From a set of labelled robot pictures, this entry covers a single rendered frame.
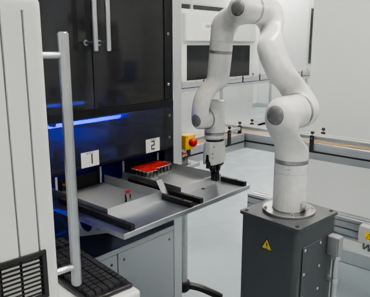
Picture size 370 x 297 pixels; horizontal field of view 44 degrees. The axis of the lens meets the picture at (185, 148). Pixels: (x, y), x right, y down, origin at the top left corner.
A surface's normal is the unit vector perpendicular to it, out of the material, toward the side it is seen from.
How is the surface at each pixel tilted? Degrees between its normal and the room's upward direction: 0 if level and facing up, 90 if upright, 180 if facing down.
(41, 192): 90
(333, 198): 90
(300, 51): 90
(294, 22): 90
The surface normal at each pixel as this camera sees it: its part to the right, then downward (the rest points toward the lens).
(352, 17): -0.67, 0.16
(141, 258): 0.75, 0.15
